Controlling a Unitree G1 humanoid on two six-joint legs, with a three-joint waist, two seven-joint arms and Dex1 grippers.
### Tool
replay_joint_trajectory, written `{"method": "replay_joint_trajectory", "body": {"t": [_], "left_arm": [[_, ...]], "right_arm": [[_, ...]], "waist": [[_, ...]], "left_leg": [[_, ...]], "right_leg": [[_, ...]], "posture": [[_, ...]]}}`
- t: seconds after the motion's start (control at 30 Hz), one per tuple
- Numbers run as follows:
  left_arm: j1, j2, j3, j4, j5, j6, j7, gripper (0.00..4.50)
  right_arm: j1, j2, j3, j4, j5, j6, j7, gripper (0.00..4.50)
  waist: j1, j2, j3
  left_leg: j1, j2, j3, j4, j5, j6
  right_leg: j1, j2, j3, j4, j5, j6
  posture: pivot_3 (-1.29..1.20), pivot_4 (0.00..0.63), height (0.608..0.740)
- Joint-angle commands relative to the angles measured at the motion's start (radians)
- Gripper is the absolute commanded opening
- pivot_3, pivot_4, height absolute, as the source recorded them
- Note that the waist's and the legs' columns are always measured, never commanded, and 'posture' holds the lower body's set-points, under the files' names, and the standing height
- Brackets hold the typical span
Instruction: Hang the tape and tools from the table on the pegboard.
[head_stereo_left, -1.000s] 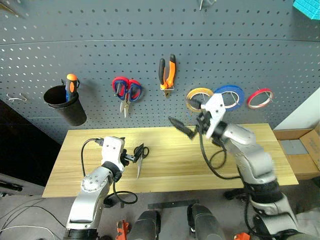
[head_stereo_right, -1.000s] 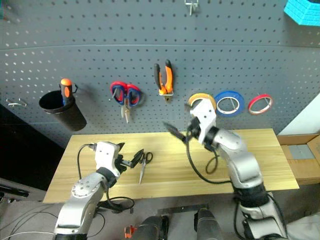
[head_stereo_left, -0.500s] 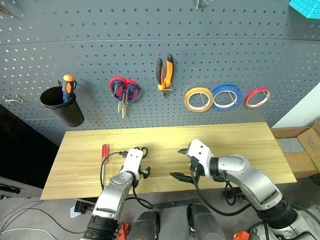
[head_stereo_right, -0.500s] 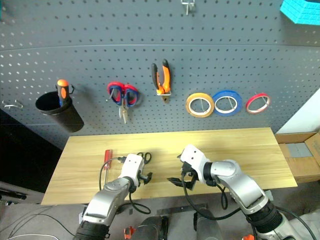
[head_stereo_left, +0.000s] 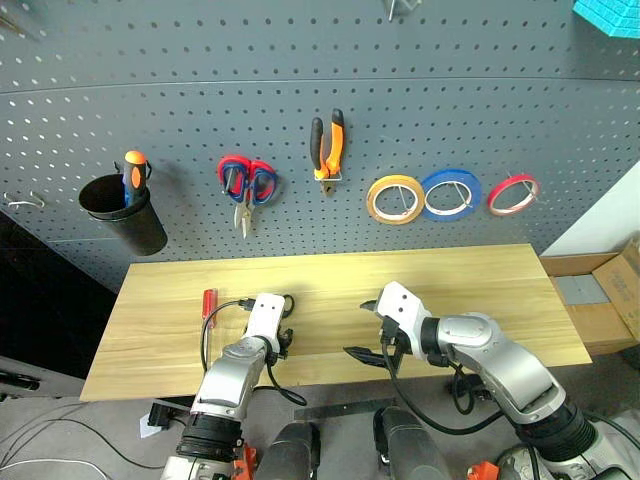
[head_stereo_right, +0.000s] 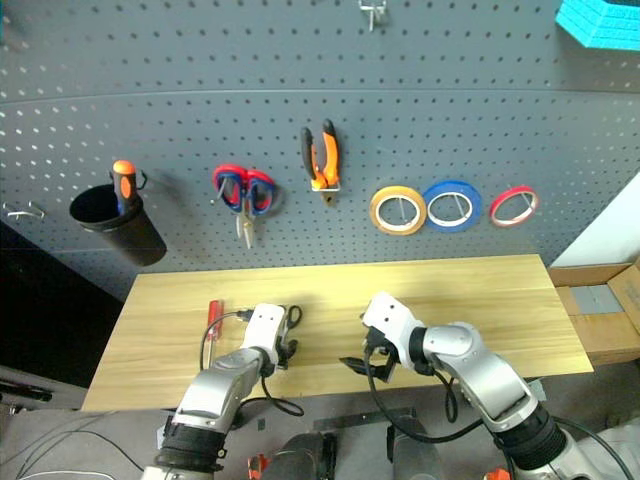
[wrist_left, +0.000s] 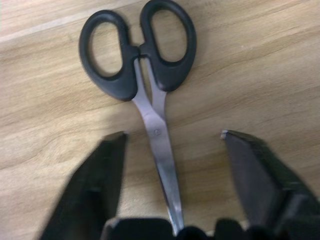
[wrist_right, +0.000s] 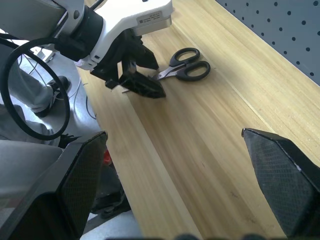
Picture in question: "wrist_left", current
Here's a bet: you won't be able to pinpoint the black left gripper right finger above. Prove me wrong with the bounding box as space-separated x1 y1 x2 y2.
220 129 320 240

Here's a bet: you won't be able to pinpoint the black-handled steel scissors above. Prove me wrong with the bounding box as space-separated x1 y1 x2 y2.
78 0 198 237

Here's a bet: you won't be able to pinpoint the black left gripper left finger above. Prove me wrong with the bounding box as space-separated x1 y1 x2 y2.
39 130 129 240

